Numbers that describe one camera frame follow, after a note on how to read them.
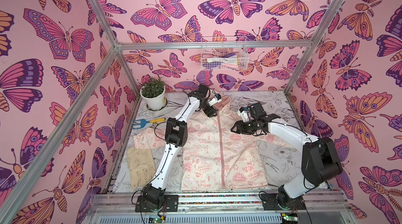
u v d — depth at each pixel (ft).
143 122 3.39
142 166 2.80
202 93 2.92
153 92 3.27
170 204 2.39
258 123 2.17
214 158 2.88
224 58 3.00
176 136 2.30
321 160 1.48
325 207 2.41
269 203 2.39
